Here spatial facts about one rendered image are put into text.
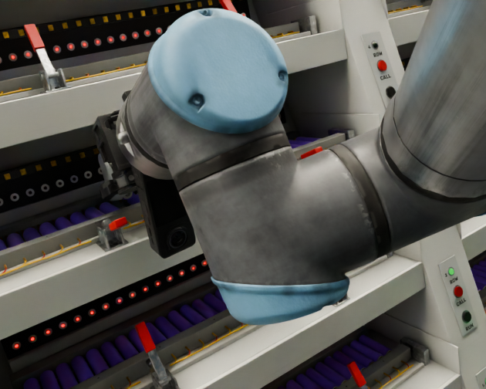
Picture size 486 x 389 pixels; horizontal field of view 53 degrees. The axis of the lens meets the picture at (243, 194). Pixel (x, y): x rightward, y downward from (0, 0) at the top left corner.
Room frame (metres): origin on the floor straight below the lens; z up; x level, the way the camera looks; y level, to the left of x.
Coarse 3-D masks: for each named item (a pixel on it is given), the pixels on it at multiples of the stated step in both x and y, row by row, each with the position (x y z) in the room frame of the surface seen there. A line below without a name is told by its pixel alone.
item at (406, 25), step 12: (384, 0) 0.78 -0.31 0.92; (396, 0) 1.05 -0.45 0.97; (408, 0) 0.91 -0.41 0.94; (420, 0) 0.92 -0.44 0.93; (432, 0) 0.90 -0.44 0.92; (396, 12) 0.90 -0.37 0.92; (408, 12) 0.88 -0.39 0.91; (420, 12) 0.82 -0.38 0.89; (396, 24) 0.79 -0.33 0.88; (408, 24) 0.81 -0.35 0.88; (420, 24) 0.82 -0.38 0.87; (396, 36) 0.80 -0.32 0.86; (408, 36) 0.81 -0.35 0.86
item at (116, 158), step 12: (96, 120) 0.52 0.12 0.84; (108, 120) 0.52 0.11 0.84; (96, 132) 0.55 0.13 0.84; (108, 132) 0.51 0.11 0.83; (96, 144) 0.55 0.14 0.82; (108, 144) 0.51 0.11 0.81; (108, 156) 0.54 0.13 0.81; (120, 156) 0.51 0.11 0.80; (120, 168) 0.51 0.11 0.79; (120, 180) 0.51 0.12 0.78; (132, 180) 0.51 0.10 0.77; (120, 192) 0.53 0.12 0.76
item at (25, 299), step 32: (288, 128) 0.88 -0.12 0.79; (320, 128) 0.85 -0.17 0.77; (352, 128) 0.78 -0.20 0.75; (96, 192) 0.72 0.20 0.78; (0, 224) 0.66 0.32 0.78; (64, 256) 0.56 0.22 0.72; (96, 256) 0.54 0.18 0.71; (128, 256) 0.55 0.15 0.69; (192, 256) 0.59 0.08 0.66; (0, 288) 0.51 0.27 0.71; (32, 288) 0.50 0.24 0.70; (64, 288) 0.52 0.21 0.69; (96, 288) 0.54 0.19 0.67; (0, 320) 0.49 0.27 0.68; (32, 320) 0.51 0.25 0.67
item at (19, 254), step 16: (304, 144) 0.75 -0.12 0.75; (320, 144) 0.75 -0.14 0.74; (128, 208) 0.61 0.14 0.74; (80, 224) 0.59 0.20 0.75; (128, 224) 0.61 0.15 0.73; (32, 240) 0.56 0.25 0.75; (48, 240) 0.56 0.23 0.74; (64, 240) 0.57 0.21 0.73; (80, 240) 0.57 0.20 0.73; (0, 256) 0.53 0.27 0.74; (16, 256) 0.54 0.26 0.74; (32, 256) 0.55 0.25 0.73; (48, 256) 0.54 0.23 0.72
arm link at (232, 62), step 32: (192, 32) 0.31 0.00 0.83; (224, 32) 0.32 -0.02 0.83; (256, 32) 0.33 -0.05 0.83; (160, 64) 0.31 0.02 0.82; (192, 64) 0.31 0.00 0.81; (224, 64) 0.32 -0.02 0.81; (256, 64) 0.32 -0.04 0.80; (128, 96) 0.41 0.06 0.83; (160, 96) 0.31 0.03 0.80; (192, 96) 0.30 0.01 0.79; (224, 96) 0.31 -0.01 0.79; (256, 96) 0.32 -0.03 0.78; (128, 128) 0.40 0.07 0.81; (160, 128) 0.34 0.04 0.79; (192, 128) 0.32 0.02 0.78; (224, 128) 0.31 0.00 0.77; (256, 128) 0.32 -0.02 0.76; (160, 160) 0.40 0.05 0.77; (192, 160) 0.32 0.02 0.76
